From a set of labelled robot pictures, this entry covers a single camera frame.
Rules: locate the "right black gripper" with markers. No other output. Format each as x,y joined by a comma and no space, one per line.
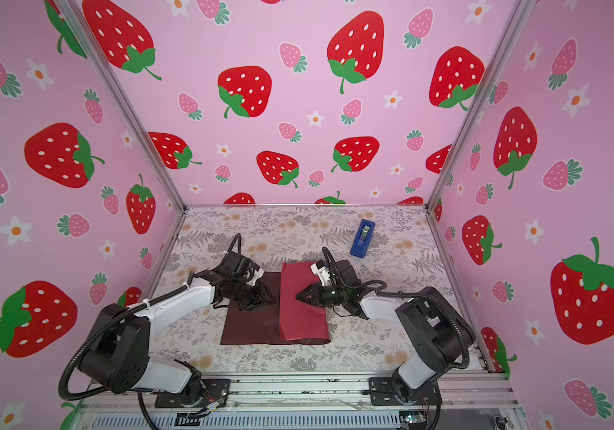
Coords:
315,293

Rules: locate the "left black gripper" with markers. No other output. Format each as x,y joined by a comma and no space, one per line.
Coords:
261,296

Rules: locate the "maroon wrapping paper sheet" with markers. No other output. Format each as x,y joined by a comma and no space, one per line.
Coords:
288,321

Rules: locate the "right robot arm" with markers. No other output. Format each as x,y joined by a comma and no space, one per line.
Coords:
438,333

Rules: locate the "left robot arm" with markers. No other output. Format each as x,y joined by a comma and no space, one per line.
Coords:
117,355

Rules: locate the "blue tape dispenser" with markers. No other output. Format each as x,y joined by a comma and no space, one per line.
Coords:
363,237

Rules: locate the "floral table mat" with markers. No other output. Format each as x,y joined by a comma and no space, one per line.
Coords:
403,253

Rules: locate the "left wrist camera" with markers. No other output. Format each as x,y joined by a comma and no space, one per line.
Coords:
252,276

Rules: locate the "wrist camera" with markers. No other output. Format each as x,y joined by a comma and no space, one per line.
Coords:
252,276
321,270

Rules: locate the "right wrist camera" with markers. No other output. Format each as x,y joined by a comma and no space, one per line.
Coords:
321,270

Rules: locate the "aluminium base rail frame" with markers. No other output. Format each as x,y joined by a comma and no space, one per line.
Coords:
349,400

